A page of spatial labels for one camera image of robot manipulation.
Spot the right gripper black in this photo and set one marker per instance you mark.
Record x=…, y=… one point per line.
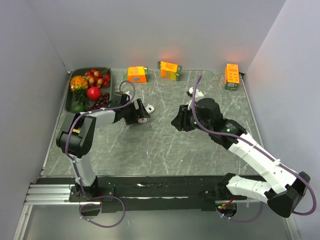
x=180, y=121

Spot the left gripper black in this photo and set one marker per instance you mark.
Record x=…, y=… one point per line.
x=139, y=112

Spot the white earbud charging case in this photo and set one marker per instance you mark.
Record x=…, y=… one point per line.
x=150, y=109

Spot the pink earbud charging case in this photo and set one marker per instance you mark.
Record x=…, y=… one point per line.
x=142, y=120

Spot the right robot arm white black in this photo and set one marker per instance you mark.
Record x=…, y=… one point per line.
x=281, y=188

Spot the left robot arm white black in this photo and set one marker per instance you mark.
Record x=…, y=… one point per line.
x=75, y=138

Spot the orange juice box back left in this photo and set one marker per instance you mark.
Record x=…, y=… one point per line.
x=137, y=74

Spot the orange juice box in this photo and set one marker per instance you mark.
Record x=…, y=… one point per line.
x=137, y=74
x=169, y=71
x=232, y=77

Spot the dark purple grape bunch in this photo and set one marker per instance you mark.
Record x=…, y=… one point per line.
x=102, y=102

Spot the orange juice box back middle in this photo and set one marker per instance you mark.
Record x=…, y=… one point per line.
x=169, y=71

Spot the red toy apple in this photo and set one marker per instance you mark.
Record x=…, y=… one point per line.
x=94, y=93

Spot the green toy avocado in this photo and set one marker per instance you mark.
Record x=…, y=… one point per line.
x=78, y=108

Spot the orange juice box back right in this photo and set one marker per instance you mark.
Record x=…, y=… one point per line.
x=232, y=77

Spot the orange toy pineapple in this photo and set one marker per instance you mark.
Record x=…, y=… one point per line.
x=79, y=88

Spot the dark grey fruit tray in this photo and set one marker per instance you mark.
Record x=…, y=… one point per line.
x=69, y=101

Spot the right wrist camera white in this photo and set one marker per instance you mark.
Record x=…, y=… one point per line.
x=195, y=95

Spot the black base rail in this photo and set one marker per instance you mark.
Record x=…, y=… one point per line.
x=133, y=193

